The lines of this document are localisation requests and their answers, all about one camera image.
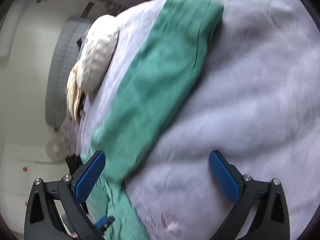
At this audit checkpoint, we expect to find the green jacket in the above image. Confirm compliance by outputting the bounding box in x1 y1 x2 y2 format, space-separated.
81 0 223 239

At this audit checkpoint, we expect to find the black garment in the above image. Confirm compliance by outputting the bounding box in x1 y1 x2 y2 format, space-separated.
65 154 83 175

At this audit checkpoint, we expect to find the round white fan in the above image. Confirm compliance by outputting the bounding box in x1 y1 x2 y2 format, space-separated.
46 135 69 163

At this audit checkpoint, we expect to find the lavender bed blanket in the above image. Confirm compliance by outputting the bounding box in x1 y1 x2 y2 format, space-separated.
60 0 320 240

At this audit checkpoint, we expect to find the beige striped cloth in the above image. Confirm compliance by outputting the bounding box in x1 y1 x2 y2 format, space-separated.
66 62 85 123

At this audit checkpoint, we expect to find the cream textured pillow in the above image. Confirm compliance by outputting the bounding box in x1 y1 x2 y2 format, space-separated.
76 15 119 93

